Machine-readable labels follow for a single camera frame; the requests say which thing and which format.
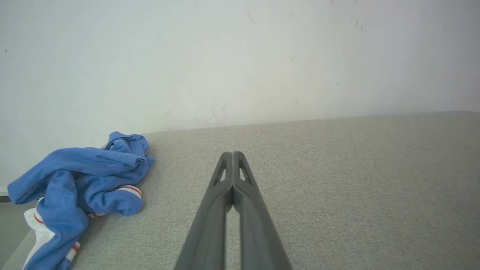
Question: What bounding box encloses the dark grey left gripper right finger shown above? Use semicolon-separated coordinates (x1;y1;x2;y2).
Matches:
233;151;293;270

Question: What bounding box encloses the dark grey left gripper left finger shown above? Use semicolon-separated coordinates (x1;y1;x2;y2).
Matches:
174;151;234;270

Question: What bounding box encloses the blue white red-trimmed jersey shirt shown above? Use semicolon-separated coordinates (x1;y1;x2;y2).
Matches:
7;131;156;270

